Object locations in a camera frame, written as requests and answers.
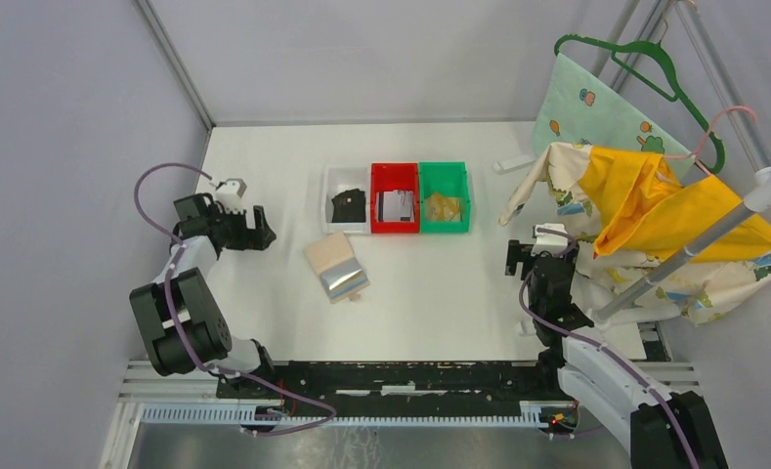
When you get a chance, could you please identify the clear plastic box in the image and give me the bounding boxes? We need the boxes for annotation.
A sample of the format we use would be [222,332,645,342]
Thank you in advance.
[493,154,535,175]

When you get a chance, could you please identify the white plastic bin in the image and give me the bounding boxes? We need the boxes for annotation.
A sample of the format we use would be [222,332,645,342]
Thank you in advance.
[320,166,371,234]

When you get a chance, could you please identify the green plastic bin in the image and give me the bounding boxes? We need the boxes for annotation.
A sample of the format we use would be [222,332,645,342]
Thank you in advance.
[418,161,472,234]

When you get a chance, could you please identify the white cable tray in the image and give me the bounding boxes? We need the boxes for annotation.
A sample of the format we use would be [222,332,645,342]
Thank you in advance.
[140,402,545,430]

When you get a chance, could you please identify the red plastic bin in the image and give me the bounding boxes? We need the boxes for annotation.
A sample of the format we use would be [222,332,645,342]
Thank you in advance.
[369,162,420,235]

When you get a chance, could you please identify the yellow cloth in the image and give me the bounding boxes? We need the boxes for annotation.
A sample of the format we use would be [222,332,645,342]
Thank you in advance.
[578,147,742,261]

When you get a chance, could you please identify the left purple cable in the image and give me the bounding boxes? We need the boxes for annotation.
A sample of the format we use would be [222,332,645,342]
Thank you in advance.
[132,162,338,438]

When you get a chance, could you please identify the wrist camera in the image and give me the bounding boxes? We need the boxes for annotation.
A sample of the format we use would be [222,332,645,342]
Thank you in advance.
[214,178,247,213]
[532,223,577,257]

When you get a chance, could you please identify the metal rack pole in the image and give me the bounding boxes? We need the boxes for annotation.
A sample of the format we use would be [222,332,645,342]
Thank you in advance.
[591,164,771,325]

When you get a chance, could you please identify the gold card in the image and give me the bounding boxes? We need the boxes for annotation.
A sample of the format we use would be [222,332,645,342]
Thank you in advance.
[423,192,463,223]

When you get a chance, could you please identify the white cards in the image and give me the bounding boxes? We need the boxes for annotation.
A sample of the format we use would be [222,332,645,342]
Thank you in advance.
[375,190,415,223]

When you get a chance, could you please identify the purple cable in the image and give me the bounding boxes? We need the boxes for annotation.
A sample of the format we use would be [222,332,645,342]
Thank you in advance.
[132,162,338,438]
[518,226,704,469]

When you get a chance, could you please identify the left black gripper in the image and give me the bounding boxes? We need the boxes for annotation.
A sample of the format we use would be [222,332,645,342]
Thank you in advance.
[209,203,277,251]

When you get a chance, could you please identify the pink clothes hanger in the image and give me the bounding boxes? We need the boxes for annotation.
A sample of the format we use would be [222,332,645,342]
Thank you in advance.
[664,105,759,179]

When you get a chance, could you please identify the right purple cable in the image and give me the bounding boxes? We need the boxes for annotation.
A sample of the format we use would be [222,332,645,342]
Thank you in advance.
[518,226,704,469]

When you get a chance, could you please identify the dinosaur print cloth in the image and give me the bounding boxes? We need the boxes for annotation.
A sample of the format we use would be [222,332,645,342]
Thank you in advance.
[498,143,771,324]

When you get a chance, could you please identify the green patterned cloth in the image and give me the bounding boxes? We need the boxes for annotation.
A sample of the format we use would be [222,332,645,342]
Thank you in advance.
[531,54,693,177]

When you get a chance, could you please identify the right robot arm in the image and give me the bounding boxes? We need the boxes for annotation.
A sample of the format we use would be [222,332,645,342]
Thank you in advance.
[505,239,728,468]

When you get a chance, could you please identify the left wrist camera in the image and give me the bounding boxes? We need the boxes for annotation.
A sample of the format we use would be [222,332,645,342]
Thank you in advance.
[214,178,247,213]

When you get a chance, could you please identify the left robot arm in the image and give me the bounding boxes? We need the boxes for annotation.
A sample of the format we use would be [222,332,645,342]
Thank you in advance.
[129,192,278,399]

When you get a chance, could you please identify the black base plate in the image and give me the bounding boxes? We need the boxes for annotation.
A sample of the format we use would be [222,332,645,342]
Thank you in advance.
[216,361,579,421]

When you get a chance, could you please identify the black cards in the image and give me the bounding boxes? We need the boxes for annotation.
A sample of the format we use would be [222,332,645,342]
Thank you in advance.
[331,189,367,224]

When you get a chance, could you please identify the green clothes hanger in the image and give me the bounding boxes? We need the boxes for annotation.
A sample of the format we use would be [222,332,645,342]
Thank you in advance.
[553,34,726,174]

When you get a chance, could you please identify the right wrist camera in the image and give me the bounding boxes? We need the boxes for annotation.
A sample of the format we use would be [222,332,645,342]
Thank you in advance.
[532,223,577,257]

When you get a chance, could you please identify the beige card holder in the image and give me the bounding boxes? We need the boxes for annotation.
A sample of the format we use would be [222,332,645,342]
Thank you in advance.
[304,233,370,304]

